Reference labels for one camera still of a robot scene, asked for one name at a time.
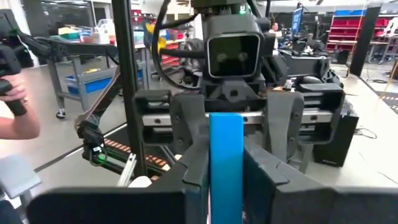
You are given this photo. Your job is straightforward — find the silver aluminium bar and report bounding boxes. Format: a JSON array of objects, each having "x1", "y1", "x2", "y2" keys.
[{"x1": 116, "y1": 153, "x2": 138, "y2": 188}]

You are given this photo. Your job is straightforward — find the blue long rectangular block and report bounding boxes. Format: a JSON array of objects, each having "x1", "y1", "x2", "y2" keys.
[{"x1": 208, "y1": 112, "x2": 244, "y2": 224}]

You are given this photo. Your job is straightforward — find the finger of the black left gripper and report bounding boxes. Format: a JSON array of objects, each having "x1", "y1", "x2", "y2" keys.
[
  {"x1": 169, "y1": 93, "x2": 210, "y2": 156},
  {"x1": 266, "y1": 90, "x2": 305, "y2": 163}
]

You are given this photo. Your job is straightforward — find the black pillar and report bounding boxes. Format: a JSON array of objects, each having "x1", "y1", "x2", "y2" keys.
[{"x1": 349, "y1": 4, "x2": 382, "y2": 78}]

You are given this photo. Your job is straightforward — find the black floor cable loop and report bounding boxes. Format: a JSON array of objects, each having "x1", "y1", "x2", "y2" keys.
[{"x1": 353, "y1": 125, "x2": 379, "y2": 140}]

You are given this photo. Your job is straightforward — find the person's forearm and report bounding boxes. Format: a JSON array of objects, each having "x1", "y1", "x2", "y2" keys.
[{"x1": 0, "y1": 101, "x2": 41, "y2": 141}]

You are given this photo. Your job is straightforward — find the gray seat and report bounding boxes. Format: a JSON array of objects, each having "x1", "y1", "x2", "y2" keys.
[{"x1": 0, "y1": 154, "x2": 44, "y2": 200}]

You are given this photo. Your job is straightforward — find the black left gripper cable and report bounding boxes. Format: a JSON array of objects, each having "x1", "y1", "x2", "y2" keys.
[{"x1": 151, "y1": 0, "x2": 208, "y2": 91}]

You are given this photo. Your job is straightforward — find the person's hand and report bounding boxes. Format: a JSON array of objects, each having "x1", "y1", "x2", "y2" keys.
[{"x1": 0, "y1": 73, "x2": 29, "y2": 104}]

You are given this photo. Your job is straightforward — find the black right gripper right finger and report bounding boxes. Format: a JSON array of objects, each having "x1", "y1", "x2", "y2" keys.
[{"x1": 243, "y1": 136, "x2": 398, "y2": 224}]

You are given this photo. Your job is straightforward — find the black floor box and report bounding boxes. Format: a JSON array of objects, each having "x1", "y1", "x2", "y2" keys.
[{"x1": 312, "y1": 104, "x2": 361, "y2": 168}]

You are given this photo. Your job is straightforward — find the black leader arm handle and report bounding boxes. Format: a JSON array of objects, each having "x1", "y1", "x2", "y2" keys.
[{"x1": 0, "y1": 45, "x2": 29, "y2": 118}]

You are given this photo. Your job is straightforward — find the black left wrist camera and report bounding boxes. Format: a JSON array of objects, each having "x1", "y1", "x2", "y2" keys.
[{"x1": 203, "y1": 14, "x2": 272, "y2": 82}]

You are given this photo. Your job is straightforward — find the red shelf rack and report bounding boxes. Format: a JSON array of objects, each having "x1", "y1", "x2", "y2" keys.
[{"x1": 325, "y1": 8, "x2": 398, "y2": 53}]

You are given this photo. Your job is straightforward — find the blue cart bin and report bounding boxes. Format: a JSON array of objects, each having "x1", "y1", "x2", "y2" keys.
[{"x1": 64, "y1": 73, "x2": 115, "y2": 96}]

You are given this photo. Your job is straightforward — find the person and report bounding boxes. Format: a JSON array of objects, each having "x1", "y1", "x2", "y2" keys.
[{"x1": 269, "y1": 21, "x2": 281, "y2": 57}]

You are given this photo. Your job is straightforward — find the gray metal cart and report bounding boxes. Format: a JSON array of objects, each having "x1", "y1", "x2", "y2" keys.
[{"x1": 46, "y1": 46, "x2": 150, "y2": 119}]

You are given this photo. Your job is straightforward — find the black vertical frame post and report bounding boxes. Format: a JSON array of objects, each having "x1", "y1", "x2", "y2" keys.
[{"x1": 111, "y1": 0, "x2": 149, "y2": 179}]

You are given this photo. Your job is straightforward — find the blue lit monitor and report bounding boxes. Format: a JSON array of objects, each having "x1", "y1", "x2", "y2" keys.
[{"x1": 291, "y1": 6, "x2": 305, "y2": 35}]

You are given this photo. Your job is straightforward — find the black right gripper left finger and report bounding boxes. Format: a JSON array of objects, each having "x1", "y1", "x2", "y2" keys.
[{"x1": 26, "y1": 133, "x2": 210, "y2": 224}]

